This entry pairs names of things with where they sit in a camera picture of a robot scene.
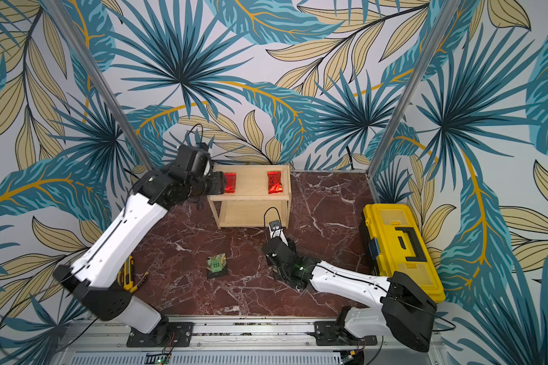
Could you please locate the red tea bag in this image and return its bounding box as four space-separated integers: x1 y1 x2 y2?
224 173 237 194
267 171 284 194

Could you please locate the green tea bag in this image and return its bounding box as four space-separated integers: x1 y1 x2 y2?
206 253 228 279

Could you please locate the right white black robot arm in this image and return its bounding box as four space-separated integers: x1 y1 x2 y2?
263 237 437 353

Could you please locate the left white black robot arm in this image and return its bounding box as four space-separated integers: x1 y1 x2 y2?
53 143 225 334

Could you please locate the light wooden two-tier shelf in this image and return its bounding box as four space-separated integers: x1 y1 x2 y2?
208 165 292 228

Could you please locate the yellow black toolbox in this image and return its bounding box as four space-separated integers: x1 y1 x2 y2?
359 204 445 304

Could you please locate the yellow black utility knife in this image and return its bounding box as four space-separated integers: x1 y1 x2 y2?
117 255 149 293

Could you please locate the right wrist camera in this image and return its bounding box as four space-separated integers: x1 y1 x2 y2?
268 220 288 245

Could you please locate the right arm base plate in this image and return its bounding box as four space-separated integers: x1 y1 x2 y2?
312 321 378 346

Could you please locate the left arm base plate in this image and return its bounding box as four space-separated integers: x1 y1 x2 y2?
126 321 194 348

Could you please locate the left aluminium corner post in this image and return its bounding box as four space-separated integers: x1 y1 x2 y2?
44 0 155 170

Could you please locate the aluminium corner post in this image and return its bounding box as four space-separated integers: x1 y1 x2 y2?
366 0 461 181
44 0 155 170

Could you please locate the aluminium front rail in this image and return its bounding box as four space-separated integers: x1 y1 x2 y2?
51 316 452 364

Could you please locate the right aluminium corner post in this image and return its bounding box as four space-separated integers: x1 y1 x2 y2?
366 0 461 181

